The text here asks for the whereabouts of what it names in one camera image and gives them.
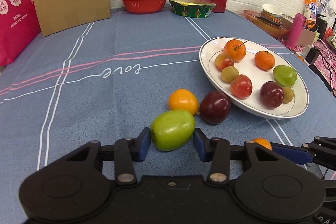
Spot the green mango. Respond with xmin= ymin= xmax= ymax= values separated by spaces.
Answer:
xmin=273 ymin=65 xmax=298 ymax=87
xmin=150 ymin=109 xmax=196 ymax=151

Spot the dark red plum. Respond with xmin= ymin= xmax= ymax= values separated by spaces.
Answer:
xmin=260 ymin=81 xmax=284 ymax=109
xmin=199 ymin=91 xmax=231 ymax=125

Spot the small orange tangerine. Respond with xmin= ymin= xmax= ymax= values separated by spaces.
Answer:
xmin=168 ymin=89 xmax=199 ymax=115
xmin=251 ymin=138 xmax=273 ymax=151

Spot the black charger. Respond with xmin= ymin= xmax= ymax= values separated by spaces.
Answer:
xmin=305 ymin=48 xmax=320 ymax=64

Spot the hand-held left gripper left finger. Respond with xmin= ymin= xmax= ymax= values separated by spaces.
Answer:
xmin=64 ymin=127 xmax=152 ymax=186

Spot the patterned bowl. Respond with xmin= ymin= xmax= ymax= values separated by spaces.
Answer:
xmin=260 ymin=13 xmax=282 ymax=24

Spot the white plate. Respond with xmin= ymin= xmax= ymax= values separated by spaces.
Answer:
xmin=199 ymin=37 xmax=309 ymax=120

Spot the orange mandarin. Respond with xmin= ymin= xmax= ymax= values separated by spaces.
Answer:
xmin=224 ymin=39 xmax=248 ymax=62
xmin=254 ymin=50 xmax=276 ymax=71

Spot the red plastic basin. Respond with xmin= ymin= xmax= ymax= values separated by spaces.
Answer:
xmin=118 ymin=0 xmax=172 ymax=14

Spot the brown longan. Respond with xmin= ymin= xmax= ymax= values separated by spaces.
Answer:
xmin=221 ymin=66 xmax=239 ymax=83
xmin=281 ymin=86 xmax=294 ymax=104

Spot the small cardboard box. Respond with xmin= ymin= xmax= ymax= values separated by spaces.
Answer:
xmin=281 ymin=15 xmax=319 ymax=46

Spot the orange snack packet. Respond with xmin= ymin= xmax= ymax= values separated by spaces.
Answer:
xmin=304 ymin=0 xmax=319 ymax=20

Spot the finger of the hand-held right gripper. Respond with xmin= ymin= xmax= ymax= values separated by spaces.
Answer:
xmin=270 ymin=136 xmax=336 ymax=169

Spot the pink bottle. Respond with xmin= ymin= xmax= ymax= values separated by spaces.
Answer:
xmin=286 ymin=13 xmax=306 ymax=48

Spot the pink tote bag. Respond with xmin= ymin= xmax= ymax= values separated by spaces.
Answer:
xmin=0 ymin=0 xmax=42 ymax=67

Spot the pink floral cloth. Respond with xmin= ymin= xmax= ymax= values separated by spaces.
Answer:
xmin=315 ymin=30 xmax=336 ymax=83

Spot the green foil bowl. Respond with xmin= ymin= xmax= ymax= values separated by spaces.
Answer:
xmin=168 ymin=0 xmax=216 ymax=19

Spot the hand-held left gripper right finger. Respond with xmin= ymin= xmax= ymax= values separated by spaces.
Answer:
xmin=193 ymin=127 xmax=281 ymax=186

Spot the blue striped tablecloth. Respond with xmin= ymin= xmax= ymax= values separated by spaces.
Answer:
xmin=0 ymin=7 xmax=336 ymax=214

